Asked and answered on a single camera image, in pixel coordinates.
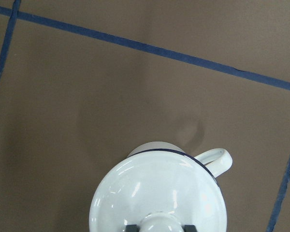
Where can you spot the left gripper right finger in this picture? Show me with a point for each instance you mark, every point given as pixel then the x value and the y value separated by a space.
pixel 189 228

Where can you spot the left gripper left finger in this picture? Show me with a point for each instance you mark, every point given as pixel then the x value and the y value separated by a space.
pixel 132 228

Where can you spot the white ceramic lid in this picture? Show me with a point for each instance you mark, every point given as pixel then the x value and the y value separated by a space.
pixel 133 192

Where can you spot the white enamel mug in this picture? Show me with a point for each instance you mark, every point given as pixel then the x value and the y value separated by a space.
pixel 213 162

